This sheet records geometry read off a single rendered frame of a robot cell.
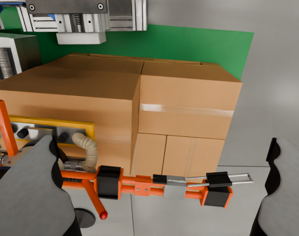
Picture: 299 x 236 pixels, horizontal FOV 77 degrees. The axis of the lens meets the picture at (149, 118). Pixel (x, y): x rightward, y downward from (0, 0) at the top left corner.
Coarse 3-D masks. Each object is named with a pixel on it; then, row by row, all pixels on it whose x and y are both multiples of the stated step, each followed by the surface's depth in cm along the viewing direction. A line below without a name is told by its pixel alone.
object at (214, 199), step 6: (204, 180) 63; (204, 186) 61; (228, 186) 61; (204, 192) 60; (210, 192) 59; (216, 192) 59; (222, 192) 59; (228, 192) 59; (204, 198) 60; (210, 198) 60; (216, 198) 60; (222, 198) 60; (228, 198) 60; (204, 204) 62; (210, 204) 62; (216, 204) 62; (222, 204) 61
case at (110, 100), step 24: (24, 72) 97; (48, 72) 100; (72, 72) 103; (96, 72) 106; (0, 96) 75; (24, 96) 75; (48, 96) 75; (72, 96) 74; (96, 96) 75; (120, 96) 76; (72, 120) 79; (96, 120) 79; (120, 120) 78; (0, 144) 86; (24, 144) 86; (96, 144) 84; (120, 144) 84; (96, 168) 91
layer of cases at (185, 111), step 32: (64, 64) 119; (96, 64) 125; (128, 64) 131; (160, 64) 139; (160, 96) 115; (192, 96) 115; (224, 96) 114; (160, 128) 126; (192, 128) 125; (224, 128) 124; (160, 160) 138; (192, 160) 137; (128, 192) 155
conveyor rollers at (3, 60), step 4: (0, 48) 106; (4, 48) 107; (0, 52) 106; (4, 52) 107; (0, 56) 107; (4, 56) 108; (0, 60) 108; (4, 60) 109; (8, 60) 111; (0, 64) 109; (4, 64) 109; (8, 64) 111; (4, 68) 110; (8, 68) 112; (4, 72) 111; (8, 72) 112; (12, 72) 115; (4, 76) 113; (8, 76) 113
